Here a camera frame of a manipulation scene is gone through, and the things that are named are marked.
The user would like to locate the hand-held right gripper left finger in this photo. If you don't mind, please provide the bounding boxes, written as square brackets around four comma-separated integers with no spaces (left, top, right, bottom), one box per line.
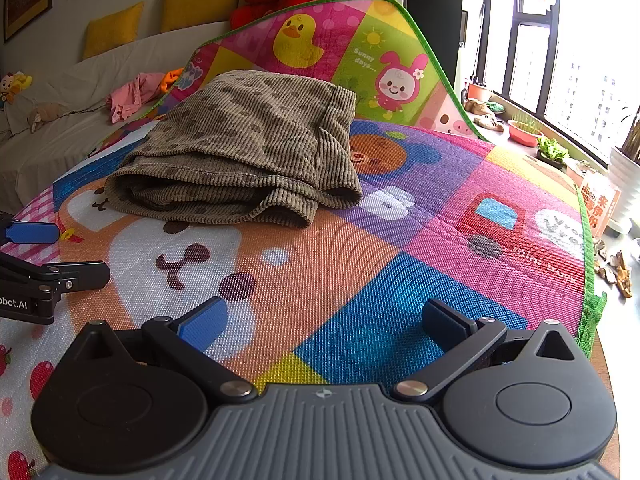
[65,296,258,402]

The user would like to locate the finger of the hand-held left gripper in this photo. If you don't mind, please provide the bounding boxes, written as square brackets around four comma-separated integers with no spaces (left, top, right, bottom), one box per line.
[0,253,111,293]
[0,212,60,247]

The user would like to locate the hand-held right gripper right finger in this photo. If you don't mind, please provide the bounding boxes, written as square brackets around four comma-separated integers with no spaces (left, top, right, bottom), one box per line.
[392,299,586,403]

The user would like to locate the brown corduroy garment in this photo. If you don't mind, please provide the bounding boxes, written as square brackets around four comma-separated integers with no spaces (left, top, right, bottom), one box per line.
[104,70,363,231]

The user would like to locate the colourful printed play mat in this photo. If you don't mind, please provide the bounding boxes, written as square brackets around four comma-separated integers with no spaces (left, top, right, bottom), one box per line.
[0,0,608,480]

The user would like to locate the beige plush toy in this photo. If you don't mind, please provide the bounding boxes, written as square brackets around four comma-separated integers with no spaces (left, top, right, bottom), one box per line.
[26,102,63,133]

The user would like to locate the sofa with white cover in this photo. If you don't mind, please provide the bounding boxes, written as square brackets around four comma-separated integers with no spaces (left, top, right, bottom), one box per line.
[0,20,241,216]

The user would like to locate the yellow and red plush toy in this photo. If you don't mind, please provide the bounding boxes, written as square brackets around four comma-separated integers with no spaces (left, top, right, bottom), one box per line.
[0,71,33,106]

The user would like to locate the pink crumpled cloth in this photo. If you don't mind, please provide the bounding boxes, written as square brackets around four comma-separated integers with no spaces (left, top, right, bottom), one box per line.
[107,72,166,123]

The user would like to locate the driftwood pieces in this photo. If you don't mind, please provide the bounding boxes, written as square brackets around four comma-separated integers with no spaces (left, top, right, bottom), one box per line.
[592,240,636,301]

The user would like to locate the orange printed box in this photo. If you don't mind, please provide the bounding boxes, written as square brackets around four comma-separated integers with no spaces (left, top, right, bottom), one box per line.
[580,169,622,238]

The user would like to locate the small green potted plant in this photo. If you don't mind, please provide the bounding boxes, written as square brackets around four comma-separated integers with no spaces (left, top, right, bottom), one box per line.
[536,137,571,167]

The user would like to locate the pink bowl with grass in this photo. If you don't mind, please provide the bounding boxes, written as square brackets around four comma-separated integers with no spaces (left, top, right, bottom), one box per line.
[507,112,545,148]

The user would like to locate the beige shell ornaments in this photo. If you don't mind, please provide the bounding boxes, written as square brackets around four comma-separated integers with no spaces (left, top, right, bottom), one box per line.
[464,100,506,133]

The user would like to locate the orange crumpled cloth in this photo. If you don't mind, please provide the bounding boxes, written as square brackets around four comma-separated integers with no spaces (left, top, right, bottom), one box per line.
[160,67,186,96]

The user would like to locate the palm plant in white pot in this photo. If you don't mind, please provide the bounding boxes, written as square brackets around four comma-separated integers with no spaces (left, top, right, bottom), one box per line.
[606,105,640,235]

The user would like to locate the terracotta plant pot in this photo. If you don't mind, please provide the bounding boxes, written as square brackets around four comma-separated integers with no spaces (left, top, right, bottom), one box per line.
[466,80,493,103]

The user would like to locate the black window frame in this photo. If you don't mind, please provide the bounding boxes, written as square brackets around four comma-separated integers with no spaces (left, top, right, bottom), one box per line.
[467,0,640,171]

